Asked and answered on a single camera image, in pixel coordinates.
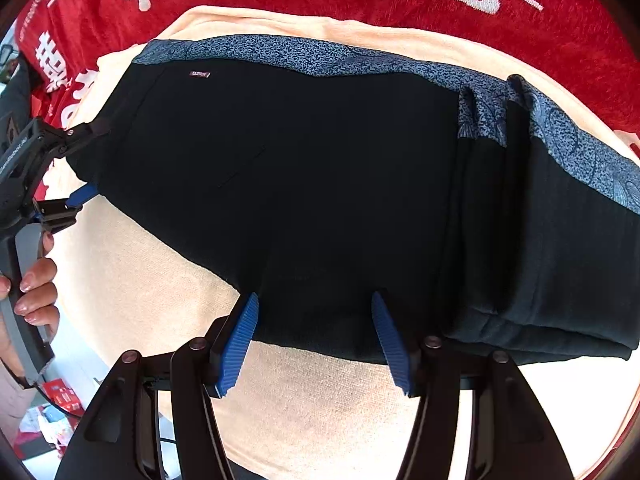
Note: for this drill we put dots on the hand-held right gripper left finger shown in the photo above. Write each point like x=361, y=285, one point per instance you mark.
x=237, y=345

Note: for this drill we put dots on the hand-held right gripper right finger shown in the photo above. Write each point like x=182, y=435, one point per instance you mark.
x=392, y=350

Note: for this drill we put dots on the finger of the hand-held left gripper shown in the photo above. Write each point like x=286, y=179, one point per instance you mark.
x=65, y=207
x=85, y=132

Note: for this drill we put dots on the black pants with blue stripes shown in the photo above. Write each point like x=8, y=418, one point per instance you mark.
x=300, y=185

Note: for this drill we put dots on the person's left hand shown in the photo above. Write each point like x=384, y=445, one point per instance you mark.
x=42, y=280

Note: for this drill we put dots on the dark cloth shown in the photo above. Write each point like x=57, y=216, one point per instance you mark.
x=17, y=92

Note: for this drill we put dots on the peach towel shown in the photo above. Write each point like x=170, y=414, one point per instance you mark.
x=150, y=270

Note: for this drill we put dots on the red box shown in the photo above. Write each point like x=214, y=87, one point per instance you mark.
x=61, y=396

